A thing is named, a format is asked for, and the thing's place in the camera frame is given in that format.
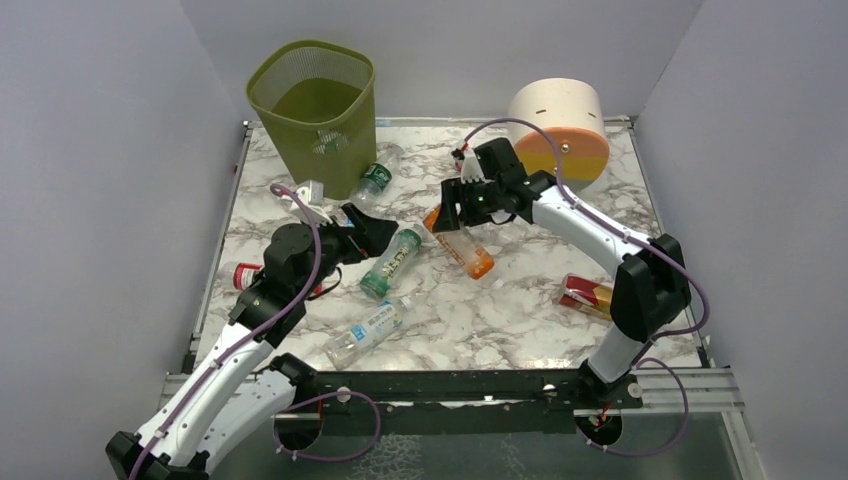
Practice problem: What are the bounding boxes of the orange plastic bottle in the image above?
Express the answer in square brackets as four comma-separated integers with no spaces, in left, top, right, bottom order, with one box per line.
[423,206,495,280]

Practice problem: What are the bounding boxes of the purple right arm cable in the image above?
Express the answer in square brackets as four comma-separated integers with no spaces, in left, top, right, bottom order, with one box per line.
[460,117,711,458]

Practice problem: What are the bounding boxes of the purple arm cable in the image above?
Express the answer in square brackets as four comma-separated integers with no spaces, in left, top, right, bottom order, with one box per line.
[460,117,711,458]
[125,184,383,480]

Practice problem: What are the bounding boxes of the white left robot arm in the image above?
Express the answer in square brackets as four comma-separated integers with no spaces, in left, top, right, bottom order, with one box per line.
[106,203,398,479]

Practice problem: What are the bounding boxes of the clear bottle red blue label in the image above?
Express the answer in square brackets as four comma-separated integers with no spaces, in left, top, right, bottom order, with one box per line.
[217,261,262,291]

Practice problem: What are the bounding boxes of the cream cylinder with coloured face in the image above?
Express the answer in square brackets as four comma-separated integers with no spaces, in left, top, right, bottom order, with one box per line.
[507,78,610,192]

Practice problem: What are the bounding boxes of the red gold label bottle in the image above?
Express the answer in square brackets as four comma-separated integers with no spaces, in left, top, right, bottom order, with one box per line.
[555,273,613,321]

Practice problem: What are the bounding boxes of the green plastic waste bin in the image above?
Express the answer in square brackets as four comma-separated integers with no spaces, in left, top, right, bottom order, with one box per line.
[245,40,377,200]

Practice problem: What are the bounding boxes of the green tea bottle white cap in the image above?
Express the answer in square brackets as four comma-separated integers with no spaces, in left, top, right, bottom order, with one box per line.
[359,228,423,299]

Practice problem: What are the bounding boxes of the clear bottle dark green label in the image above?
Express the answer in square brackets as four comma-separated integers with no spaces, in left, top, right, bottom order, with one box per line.
[350,145,404,211]

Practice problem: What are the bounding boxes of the clear bottle light blue label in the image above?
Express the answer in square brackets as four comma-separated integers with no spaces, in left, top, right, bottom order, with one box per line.
[323,296,412,370]

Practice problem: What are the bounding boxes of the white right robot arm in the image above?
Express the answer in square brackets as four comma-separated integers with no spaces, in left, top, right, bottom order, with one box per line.
[434,137,692,390]

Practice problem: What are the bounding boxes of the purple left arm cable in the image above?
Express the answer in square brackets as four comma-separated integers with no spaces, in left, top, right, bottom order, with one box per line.
[125,184,383,480]

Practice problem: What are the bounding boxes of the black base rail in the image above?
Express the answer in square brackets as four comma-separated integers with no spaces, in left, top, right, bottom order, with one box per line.
[268,354,643,437]

